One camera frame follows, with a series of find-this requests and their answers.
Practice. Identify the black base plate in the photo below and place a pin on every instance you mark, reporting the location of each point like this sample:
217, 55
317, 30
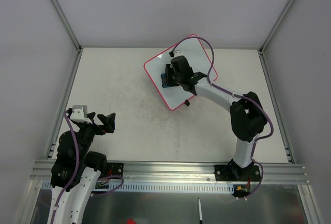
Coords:
115, 169
232, 173

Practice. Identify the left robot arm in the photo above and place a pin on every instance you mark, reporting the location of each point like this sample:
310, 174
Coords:
76, 168

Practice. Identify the pink framed whiteboard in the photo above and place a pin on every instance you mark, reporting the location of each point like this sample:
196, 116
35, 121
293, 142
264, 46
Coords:
198, 59

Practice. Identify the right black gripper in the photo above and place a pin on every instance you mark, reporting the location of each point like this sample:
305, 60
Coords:
168, 74

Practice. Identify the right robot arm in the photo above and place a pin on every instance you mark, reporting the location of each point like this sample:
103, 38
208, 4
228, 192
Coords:
246, 114

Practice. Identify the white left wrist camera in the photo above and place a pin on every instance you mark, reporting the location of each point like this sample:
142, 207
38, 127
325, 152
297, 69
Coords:
79, 114

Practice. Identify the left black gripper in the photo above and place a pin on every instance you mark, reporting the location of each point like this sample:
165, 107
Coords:
96, 124

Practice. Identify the white slotted cable duct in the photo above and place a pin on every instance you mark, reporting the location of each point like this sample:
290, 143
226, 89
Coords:
180, 187

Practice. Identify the blue whiteboard eraser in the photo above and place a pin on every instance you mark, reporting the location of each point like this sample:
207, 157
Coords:
164, 80

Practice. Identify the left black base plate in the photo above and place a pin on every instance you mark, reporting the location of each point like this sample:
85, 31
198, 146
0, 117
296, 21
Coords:
115, 169

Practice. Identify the left aluminium frame post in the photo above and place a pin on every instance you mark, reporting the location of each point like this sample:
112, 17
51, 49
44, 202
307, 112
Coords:
60, 13

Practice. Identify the red object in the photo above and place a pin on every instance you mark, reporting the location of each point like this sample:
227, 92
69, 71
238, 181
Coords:
131, 221

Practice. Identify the white marker pen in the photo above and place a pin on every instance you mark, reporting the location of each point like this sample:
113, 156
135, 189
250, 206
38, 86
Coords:
200, 211

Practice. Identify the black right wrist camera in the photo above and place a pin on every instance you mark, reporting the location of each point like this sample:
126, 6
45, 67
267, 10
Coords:
180, 64

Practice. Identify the aluminium mounting rail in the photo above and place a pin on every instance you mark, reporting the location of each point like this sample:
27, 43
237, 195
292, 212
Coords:
202, 172

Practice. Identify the aluminium frame post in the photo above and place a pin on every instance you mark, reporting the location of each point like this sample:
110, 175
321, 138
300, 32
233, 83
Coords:
280, 19
60, 13

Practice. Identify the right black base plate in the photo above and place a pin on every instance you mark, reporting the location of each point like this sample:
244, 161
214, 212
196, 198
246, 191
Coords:
232, 173

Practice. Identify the right aluminium frame post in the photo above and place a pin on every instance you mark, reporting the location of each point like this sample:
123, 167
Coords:
280, 19

